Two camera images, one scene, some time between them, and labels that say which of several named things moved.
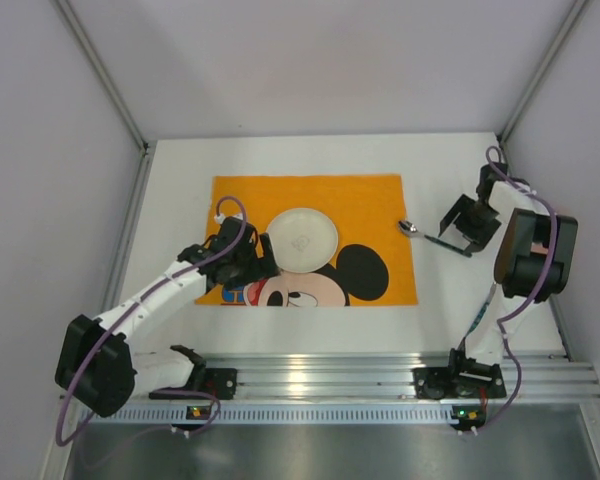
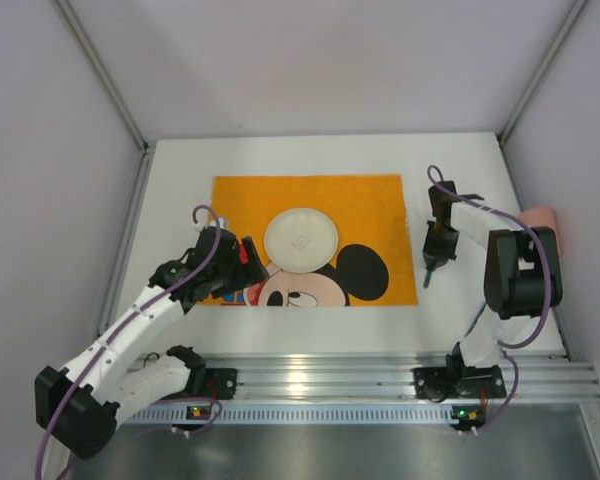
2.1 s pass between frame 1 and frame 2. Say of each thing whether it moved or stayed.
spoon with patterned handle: moved
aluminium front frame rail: stayed
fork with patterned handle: stayed
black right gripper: moved
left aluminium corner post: stayed
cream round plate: stayed
